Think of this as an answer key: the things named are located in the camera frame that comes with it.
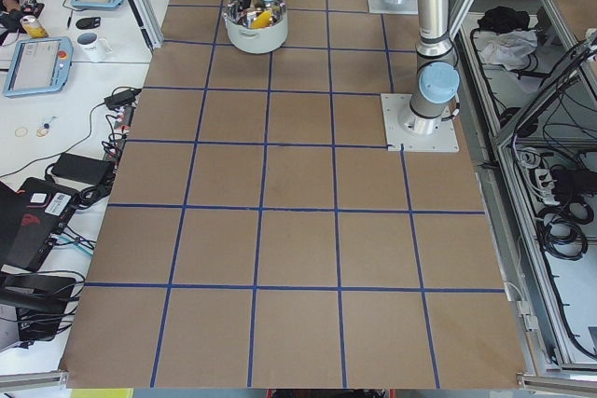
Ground yellow corn cob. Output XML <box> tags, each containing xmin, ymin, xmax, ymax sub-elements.
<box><xmin>250</xmin><ymin>10</ymin><xmax>272</xmax><ymax>30</ymax></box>

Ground mint green cooking pot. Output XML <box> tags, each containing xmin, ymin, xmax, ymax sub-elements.
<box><xmin>222</xmin><ymin>0</ymin><xmax>288</xmax><ymax>54</ymax></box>

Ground black computer mouse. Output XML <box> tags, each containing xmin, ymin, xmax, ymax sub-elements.
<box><xmin>76</xmin><ymin>17</ymin><xmax>102</xmax><ymax>30</ymax></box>

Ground white mug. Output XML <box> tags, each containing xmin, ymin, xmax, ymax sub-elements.
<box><xmin>76</xmin><ymin>32</ymin><xmax>113</xmax><ymax>62</ymax></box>

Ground small black charger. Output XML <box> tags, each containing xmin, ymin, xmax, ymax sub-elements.
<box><xmin>104</xmin><ymin>88</ymin><xmax>142</xmax><ymax>110</ymax></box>

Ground yellow drink can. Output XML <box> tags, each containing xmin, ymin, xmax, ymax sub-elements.
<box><xmin>20</xmin><ymin>15</ymin><xmax>49</xmax><ymax>39</ymax></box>

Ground large teach pendant tablet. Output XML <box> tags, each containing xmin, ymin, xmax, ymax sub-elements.
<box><xmin>3</xmin><ymin>36</ymin><xmax>73</xmax><ymax>98</ymax></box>

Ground black power brick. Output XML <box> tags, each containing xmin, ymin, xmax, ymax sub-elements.
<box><xmin>50</xmin><ymin>153</ymin><xmax>115</xmax><ymax>185</ymax></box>

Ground black cloth bundle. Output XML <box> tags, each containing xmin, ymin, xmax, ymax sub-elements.
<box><xmin>478</xmin><ymin>6</ymin><xmax>530</xmax><ymax>34</ymax></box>

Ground white crumpled cloth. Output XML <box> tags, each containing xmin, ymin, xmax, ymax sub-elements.
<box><xmin>479</xmin><ymin>31</ymin><xmax>537</xmax><ymax>71</ymax></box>

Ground black monitor stand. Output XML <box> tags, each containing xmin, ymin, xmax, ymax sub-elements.
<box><xmin>1</xmin><ymin>271</ymin><xmax>84</xmax><ymax>350</ymax></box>

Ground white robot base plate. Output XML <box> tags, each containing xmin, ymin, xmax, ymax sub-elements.
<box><xmin>381</xmin><ymin>93</ymin><xmax>459</xmax><ymax>153</ymax></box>

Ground coiled black cables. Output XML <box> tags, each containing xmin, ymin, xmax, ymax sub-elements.
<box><xmin>535</xmin><ymin>199</ymin><xmax>591</xmax><ymax>262</ymax></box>

